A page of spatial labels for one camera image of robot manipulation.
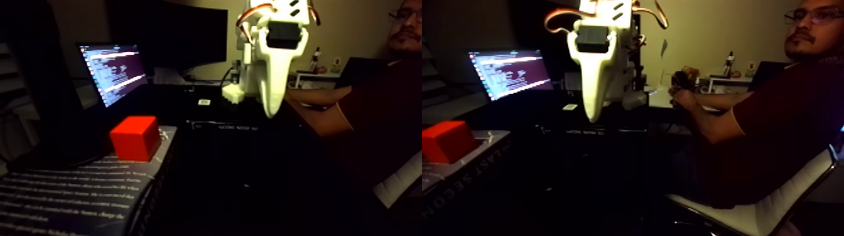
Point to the thin black box white lettering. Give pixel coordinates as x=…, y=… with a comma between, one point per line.
x=224, y=125

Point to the person's right hand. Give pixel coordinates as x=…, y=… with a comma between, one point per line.
x=686, y=100

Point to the dark-framed glasses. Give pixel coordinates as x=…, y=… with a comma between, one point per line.
x=812, y=16

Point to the black monitor with round base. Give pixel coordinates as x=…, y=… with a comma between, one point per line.
x=39, y=79

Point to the red cube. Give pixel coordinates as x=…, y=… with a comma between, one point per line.
x=135, y=140

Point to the person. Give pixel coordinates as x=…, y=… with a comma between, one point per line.
x=784, y=125

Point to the white chair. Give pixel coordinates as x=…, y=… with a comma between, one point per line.
x=758, y=214

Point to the open laptop with lit screen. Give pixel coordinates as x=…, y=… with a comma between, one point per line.
x=115, y=72

